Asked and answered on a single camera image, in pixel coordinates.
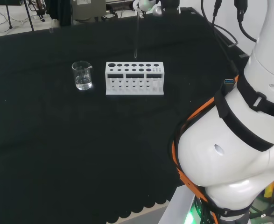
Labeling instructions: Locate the white test tube rack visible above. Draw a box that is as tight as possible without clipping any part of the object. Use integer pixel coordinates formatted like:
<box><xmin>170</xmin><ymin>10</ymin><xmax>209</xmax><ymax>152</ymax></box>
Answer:
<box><xmin>105</xmin><ymin>61</ymin><xmax>165</xmax><ymax>97</ymax></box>

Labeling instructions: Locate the grey metal box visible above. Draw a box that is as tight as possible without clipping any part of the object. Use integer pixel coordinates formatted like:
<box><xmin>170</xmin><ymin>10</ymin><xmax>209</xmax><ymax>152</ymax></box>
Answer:
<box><xmin>71</xmin><ymin>0</ymin><xmax>107</xmax><ymax>24</ymax></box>

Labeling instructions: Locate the black tripod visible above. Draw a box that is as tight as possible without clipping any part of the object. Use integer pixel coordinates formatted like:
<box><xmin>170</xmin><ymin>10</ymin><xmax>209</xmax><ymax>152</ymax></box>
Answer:
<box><xmin>5</xmin><ymin>0</ymin><xmax>14</xmax><ymax>30</ymax></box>
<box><xmin>22</xmin><ymin>0</ymin><xmax>35</xmax><ymax>32</ymax></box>

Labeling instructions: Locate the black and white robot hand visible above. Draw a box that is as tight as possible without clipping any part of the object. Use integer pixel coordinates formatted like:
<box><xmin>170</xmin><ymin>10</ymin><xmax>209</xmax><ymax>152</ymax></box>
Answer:
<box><xmin>133</xmin><ymin>0</ymin><xmax>182</xmax><ymax>17</ymax></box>

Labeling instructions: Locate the black cable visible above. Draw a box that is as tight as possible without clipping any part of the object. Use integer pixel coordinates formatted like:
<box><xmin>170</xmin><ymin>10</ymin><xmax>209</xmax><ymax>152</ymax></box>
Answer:
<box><xmin>200</xmin><ymin>0</ymin><xmax>239</xmax><ymax>73</ymax></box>

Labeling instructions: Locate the glass beaker with water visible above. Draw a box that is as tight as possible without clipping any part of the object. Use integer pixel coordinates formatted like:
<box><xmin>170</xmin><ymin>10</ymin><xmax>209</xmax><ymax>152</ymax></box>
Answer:
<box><xmin>71</xmin><ymin>60</ymin><xmax>93</xmax><ymax>91</ymax></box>

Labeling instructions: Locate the clear glass rod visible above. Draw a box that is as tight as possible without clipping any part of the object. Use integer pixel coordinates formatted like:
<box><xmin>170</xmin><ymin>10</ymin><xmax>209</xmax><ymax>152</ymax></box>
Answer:
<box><xmin>133</xmin><ymin>13</ymin><xmax>142</xmax><ymax>59</ymax></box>

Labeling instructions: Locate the orange cable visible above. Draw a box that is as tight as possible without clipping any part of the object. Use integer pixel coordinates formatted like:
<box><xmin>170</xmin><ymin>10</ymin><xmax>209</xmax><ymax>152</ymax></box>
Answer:
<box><xmin>172</xmin><ymin>74</ymin><xmax>239</xmax><ymax>224</ymax></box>

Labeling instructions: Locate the black bench cloth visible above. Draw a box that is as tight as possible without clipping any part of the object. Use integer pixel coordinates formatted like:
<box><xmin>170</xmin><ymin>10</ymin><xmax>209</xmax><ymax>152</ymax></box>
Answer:
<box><xmin>0</xmin><ymin>7</ymin><xmax>251</xmax><ymax>224</ymax></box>

